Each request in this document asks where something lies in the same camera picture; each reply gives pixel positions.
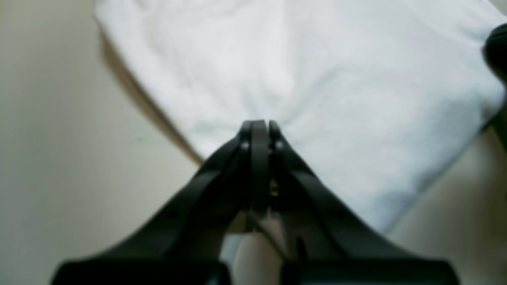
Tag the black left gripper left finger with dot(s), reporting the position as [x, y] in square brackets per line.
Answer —
[181, 244]

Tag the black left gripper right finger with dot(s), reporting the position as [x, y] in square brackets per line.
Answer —
[325, 242]

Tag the white printed T-shirt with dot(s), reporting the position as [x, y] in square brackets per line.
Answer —
[378, 96]

